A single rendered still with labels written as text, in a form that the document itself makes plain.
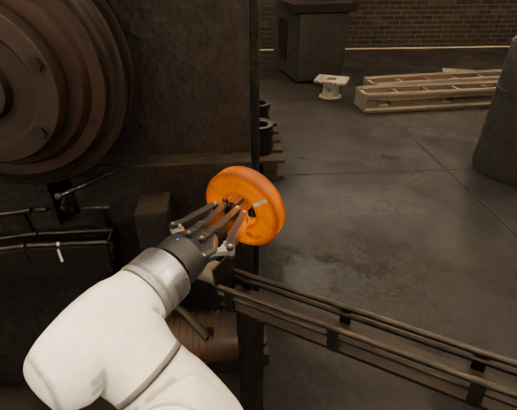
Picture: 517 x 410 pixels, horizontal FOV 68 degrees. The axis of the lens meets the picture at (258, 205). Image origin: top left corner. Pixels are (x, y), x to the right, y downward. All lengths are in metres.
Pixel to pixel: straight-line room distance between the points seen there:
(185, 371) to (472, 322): 1.56
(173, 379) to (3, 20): 0.59
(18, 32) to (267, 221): 0.50
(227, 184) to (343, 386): 1.05
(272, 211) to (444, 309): 1.37
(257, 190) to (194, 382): 0.32
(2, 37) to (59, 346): 0.50
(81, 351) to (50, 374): 0.03
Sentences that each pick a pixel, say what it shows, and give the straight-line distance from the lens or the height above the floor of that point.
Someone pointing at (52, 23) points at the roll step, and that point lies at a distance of 0.79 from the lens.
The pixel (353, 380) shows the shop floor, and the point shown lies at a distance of 1.57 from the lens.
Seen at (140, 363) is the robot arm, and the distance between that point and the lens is 0.48.
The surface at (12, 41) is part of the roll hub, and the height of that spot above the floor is 1.19.
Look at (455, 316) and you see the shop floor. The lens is 1.91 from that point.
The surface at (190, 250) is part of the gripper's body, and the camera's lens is 0.56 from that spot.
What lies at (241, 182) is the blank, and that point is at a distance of 0.66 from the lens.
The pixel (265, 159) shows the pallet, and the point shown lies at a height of 0.14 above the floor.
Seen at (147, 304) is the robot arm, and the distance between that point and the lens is 0.50.
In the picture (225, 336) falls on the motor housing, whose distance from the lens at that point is 0.99.
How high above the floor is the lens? 1.29
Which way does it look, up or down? 33 degrees down
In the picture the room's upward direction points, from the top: straight up
